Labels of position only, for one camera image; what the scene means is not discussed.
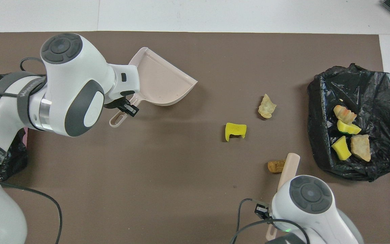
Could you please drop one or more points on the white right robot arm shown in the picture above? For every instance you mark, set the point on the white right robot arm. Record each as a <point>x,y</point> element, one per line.
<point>310,203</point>

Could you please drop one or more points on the brown table mat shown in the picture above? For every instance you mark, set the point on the brown table mat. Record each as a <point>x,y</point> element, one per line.
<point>181,169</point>

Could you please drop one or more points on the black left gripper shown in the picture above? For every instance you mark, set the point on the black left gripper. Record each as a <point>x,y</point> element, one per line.
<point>117,103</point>

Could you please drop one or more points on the pale pointed foam chunk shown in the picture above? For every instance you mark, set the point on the pale pointed foam chunk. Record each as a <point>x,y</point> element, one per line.
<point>266,106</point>

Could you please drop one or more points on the yellow notched sponge piece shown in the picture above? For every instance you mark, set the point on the yellow notched sponge piece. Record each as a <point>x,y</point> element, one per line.
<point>235,128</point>

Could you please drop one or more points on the black bag lined pink bin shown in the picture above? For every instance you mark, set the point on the black bag lined pink bin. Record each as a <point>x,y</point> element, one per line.
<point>15,159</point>

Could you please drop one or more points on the yellow curved sponge piece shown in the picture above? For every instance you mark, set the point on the yellow curved sponge piece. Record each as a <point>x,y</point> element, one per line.
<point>349,128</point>

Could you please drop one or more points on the pale angular foam chunk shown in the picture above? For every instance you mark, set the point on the pale angular foam chunk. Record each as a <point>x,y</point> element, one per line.
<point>361,147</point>

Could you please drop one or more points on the yellow wedge sponge piece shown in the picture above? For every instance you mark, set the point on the yellow wedge sponge piece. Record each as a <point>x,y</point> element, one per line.
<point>341,149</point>

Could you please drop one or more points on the beige plastic dustpan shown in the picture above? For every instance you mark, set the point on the beige plastic dustpan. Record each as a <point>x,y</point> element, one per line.
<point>161,81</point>

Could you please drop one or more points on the brown foam chunk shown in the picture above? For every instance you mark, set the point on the brown foam chunk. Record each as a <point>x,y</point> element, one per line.
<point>275,166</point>

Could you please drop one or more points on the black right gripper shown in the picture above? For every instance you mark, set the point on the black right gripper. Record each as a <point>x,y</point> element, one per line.
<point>262,210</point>

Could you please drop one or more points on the pale rounded foam chunk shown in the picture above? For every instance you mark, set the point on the pale rounded foam chunk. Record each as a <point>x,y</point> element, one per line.
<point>345,114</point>

